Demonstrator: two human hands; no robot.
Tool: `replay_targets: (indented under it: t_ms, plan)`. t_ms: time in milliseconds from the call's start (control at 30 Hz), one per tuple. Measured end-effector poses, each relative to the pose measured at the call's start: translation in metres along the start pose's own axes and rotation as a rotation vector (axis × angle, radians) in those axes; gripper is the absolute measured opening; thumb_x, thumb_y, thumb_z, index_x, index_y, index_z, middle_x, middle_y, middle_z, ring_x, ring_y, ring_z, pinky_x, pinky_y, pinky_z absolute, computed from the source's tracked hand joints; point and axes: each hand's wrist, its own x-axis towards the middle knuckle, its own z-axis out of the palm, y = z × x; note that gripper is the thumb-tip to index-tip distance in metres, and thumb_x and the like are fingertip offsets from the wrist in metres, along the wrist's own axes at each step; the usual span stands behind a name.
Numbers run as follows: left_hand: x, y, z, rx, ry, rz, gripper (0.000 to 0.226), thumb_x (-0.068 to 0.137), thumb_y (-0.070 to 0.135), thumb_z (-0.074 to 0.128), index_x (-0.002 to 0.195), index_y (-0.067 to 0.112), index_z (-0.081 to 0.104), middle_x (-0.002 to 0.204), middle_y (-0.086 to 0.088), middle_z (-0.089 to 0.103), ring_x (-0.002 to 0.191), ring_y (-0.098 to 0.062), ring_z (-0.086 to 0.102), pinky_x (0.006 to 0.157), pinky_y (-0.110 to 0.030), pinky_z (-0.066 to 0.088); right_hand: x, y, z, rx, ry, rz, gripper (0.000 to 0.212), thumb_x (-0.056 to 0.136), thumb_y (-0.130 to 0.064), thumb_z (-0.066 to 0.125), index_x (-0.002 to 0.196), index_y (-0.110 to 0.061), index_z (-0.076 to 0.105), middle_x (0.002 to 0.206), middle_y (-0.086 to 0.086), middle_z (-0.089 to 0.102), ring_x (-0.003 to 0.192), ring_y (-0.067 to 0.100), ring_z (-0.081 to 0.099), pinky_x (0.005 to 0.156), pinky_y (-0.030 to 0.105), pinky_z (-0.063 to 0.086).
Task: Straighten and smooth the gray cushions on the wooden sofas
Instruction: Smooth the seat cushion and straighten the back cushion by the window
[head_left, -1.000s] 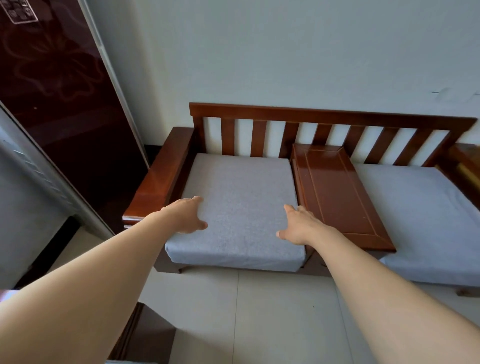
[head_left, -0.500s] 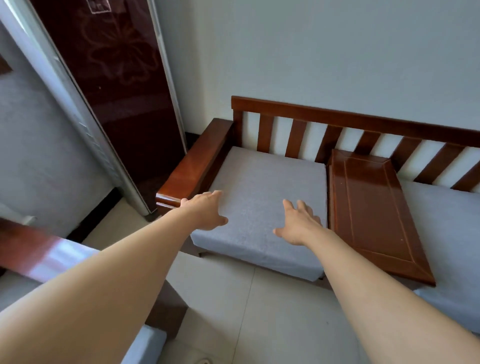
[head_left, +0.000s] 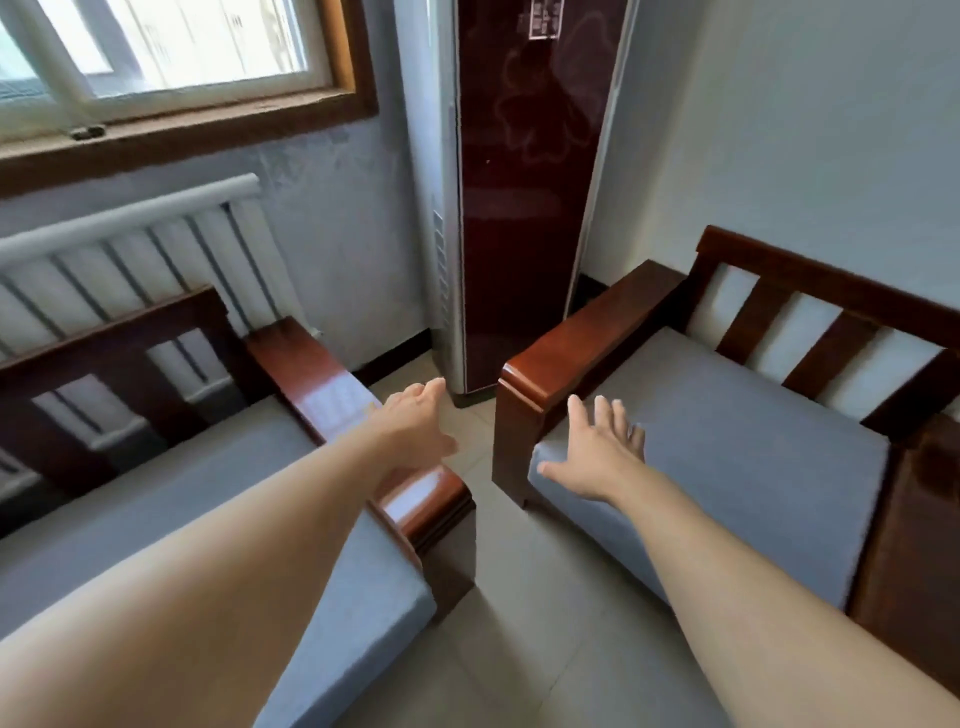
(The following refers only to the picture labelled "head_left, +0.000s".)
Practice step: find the person's right hand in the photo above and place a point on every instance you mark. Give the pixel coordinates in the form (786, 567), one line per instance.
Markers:
(604, 457)

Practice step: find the person's left hand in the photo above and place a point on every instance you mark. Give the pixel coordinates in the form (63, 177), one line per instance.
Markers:
(412, 431)

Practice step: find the dark wooden sofa with console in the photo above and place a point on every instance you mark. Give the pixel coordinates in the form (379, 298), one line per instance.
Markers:
(330, 390)
(585, 345)

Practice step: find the person's left forearm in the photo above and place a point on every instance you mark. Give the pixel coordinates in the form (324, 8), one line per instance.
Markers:
(187, 600)

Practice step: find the person's right forearm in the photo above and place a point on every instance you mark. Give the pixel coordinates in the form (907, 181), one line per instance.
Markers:
(765, 622)

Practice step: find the dark red standing air conditioner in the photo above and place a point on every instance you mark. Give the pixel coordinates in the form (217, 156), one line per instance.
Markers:
(525, 225)

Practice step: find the wooden framed window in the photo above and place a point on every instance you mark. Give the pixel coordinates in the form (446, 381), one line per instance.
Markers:
(187, 142)

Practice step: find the white radiator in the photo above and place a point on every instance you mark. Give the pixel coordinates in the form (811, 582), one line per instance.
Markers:
(112, 217)

